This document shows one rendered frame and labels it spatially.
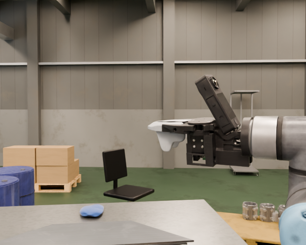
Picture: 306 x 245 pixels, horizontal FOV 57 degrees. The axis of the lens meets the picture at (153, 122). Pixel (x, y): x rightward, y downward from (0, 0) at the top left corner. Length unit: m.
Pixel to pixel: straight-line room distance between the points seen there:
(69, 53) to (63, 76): 0.65
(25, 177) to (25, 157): 2.23
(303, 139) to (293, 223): 0.17
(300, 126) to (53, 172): 5.41
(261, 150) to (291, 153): 0.04
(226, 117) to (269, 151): 0.09
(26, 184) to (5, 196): 0.62
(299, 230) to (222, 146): 0.23
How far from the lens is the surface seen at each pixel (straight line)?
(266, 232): 3.67
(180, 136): 0.55
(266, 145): 0.50
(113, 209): 1.34
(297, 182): 0.51
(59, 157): 5.63
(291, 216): 0.37
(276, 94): 8.26
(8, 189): 3.10
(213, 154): 0.53
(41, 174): 5.84
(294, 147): 0.49
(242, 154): 0.52
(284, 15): 8.70
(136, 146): 7.84
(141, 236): 1.00
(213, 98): 0.52
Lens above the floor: 1.48
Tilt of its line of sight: 2 degrees down
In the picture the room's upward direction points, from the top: straight up
